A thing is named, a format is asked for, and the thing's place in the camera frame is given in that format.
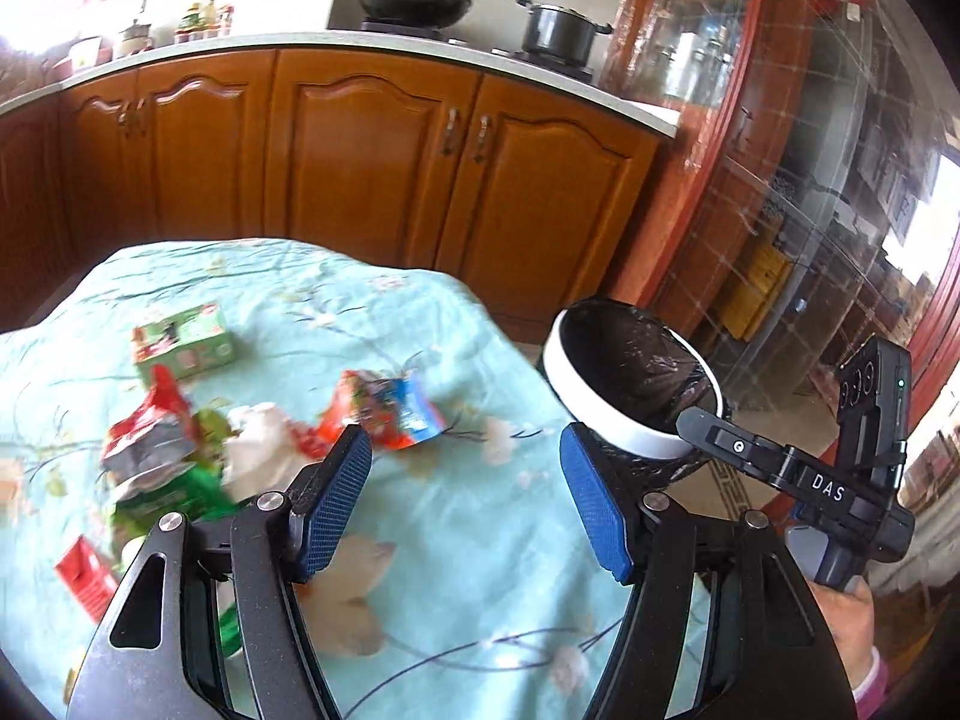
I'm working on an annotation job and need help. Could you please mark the wooden kitchen cabinets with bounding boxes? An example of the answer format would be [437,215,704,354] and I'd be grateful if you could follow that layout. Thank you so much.
[2,46,669,341]

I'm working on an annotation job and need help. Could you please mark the right hand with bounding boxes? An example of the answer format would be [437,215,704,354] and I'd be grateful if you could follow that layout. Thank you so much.
[807,577,875,689]

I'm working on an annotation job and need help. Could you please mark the red silver snack bag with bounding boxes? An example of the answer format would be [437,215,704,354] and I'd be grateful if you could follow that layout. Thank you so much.
[101,364,200,484]

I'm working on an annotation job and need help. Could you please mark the glass door display cabinet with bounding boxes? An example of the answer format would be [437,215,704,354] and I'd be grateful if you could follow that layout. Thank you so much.
[604,0,958,454]

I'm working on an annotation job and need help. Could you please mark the red blue snack wrapper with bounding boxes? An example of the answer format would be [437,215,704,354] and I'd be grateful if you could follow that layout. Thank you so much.
[317,371,446,450]

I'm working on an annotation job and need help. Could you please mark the white paper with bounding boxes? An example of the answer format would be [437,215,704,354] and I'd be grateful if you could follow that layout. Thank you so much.
[221,403,309,502]

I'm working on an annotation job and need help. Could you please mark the green drink can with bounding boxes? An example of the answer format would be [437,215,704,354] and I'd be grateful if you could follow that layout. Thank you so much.
[110,406,243,657]

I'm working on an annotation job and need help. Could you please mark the green milk carton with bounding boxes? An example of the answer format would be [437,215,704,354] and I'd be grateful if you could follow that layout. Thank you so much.
[132,302,236,387]

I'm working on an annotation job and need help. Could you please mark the black cooking pot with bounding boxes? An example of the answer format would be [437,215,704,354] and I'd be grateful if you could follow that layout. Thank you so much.
[516,0,613,68]

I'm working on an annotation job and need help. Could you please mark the red milk carton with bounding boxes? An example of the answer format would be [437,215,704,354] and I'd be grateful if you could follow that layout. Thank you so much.
[53,536,119,622]

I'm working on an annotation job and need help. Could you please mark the white rim trash bin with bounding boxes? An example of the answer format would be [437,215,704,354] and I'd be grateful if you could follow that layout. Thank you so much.
[537,298,731,488]

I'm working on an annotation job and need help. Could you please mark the condiment bottles on counter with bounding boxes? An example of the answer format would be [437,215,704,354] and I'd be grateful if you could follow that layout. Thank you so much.
[174,0,235,43]

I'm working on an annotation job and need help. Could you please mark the light blue floral tablecloth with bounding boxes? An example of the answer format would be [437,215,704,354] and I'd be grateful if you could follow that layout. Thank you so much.
[2,239,628,718]

